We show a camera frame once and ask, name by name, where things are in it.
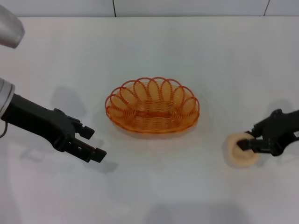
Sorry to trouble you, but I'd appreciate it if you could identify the pale round bread bun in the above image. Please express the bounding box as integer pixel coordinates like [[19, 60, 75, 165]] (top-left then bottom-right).
[[225, 132, 260, 168]]

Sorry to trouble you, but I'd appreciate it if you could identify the orange woven wire basket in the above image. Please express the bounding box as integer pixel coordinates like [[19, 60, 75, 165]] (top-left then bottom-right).
[[104, 76, 200, 134]]

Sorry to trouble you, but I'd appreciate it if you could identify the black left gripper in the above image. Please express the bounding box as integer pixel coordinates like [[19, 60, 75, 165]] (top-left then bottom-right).
[[0, 93, 107, 164]]

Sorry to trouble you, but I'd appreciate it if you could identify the left wrist connector cable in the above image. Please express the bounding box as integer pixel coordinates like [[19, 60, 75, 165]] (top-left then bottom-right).
[[0, 120, 8, 139]]

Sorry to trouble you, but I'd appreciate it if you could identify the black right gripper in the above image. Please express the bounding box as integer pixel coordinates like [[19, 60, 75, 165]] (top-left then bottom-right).
[[237, 108, 299, 157]]

